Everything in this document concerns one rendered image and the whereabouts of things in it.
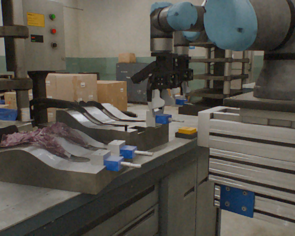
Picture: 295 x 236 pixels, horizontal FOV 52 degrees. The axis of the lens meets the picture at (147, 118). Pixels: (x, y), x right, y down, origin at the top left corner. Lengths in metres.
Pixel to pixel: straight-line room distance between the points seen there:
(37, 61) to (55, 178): 1.10
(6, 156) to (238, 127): 0.60
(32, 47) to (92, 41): 8.23
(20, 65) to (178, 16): 0.95
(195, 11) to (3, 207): 0.69
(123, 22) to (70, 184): 8.60
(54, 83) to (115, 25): 4.60
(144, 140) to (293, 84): 0.57
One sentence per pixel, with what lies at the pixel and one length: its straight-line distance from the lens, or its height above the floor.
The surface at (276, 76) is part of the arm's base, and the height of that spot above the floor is 1.09.
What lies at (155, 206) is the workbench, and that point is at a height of 0.56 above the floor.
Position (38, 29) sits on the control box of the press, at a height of 1.30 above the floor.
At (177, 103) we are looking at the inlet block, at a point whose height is 0.92.
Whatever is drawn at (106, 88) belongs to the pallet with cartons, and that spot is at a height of 0.65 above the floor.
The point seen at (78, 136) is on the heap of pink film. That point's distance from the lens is 0.96.
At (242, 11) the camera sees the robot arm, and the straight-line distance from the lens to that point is 0.61.
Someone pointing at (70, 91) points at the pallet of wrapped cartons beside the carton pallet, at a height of 0.67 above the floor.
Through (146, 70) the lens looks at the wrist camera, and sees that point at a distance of 1.02.
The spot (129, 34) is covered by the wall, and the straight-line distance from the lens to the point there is 9.11.
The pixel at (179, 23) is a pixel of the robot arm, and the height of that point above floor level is 1.22.
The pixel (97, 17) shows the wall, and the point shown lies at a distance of 9.92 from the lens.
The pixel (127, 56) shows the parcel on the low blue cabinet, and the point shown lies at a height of 1.30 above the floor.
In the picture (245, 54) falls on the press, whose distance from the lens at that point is 6.04.
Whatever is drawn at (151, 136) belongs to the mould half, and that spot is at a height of 0.85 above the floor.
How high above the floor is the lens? 1.12
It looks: 10 degrees down
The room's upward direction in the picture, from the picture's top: straight up
